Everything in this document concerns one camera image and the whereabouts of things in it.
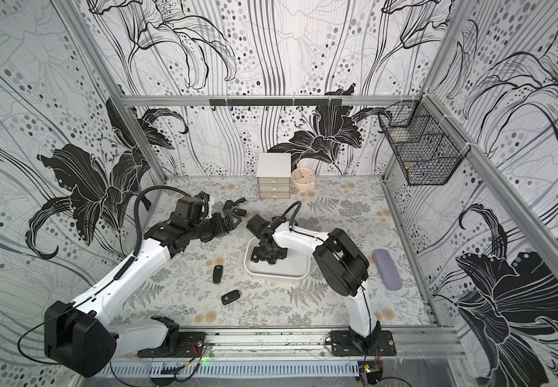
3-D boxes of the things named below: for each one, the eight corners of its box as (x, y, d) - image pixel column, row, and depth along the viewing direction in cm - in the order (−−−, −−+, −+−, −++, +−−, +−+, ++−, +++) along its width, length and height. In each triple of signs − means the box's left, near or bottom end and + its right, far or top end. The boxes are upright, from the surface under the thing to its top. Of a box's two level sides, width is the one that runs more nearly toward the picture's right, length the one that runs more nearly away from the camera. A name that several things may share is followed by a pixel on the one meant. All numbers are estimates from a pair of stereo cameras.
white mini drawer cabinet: (257, 200, 112) (254, 179, 101) (260, 173, 124) (257, 151, 113) (290, 200, 112) (291, 178, 101) (290, 173, 124) (290, 151, 113)
